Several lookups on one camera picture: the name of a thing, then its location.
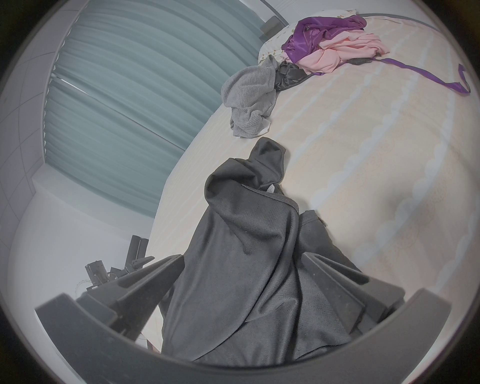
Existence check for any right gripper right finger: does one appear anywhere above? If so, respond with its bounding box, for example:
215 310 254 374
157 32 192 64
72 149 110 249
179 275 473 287
302 251 406 335

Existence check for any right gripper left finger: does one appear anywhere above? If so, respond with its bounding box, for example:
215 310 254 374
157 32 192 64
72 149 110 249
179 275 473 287
77 254 185 340

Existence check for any black garment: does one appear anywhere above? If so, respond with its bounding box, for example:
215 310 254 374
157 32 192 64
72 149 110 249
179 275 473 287
159 137 376 366

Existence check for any bed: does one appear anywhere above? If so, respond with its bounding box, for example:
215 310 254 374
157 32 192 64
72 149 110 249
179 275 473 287
148 11 479 353

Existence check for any blue-green curtain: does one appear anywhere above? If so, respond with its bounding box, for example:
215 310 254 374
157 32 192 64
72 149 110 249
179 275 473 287
43 0 271 220

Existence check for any light grey garment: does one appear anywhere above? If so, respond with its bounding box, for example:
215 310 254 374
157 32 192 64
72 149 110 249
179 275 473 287
220 55 279 138

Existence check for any dark grey shiny garment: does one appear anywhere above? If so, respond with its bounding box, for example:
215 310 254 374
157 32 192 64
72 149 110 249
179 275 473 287
275 61 310 91

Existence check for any pink garment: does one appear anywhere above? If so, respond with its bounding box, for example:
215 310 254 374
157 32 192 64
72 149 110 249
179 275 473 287
284 33 384 76

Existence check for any white printed pillow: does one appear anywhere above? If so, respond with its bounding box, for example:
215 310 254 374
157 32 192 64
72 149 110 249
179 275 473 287
258 14 362 65

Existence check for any purple satin garment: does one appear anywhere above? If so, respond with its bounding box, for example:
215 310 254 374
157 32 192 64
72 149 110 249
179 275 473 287
281 15 472 95

